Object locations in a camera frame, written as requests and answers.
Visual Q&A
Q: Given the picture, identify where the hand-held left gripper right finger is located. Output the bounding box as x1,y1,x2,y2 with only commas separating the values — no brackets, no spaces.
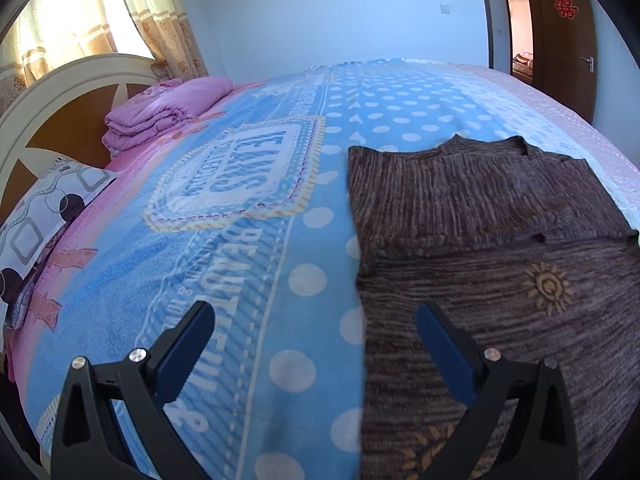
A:
415,301,593,480

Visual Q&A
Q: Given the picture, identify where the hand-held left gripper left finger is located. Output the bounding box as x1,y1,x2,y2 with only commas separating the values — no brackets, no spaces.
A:
50,300,217,480

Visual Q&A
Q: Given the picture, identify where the brown knit sweater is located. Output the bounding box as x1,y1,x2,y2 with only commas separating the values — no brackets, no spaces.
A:
346,134,640,480

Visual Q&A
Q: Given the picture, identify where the blue printed polka-dot blanket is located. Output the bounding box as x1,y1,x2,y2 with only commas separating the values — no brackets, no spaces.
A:
20,57,640,480

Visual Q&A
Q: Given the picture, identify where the grey patterned pillow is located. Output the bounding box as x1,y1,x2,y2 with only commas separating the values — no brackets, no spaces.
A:
0,156,121,331

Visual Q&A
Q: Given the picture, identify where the folded pink quilt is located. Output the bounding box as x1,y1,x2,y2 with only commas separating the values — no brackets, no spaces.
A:
101,76,235,158

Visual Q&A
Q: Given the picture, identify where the cream and wood headboard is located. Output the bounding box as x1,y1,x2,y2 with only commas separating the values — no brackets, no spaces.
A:
0,53,163,221

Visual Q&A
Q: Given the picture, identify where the beige sofa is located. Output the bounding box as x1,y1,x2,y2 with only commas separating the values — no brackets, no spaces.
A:
512,51,534,79

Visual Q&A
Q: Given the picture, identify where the brown wooden door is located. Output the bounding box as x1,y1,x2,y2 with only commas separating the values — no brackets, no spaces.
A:
520,0,598,126

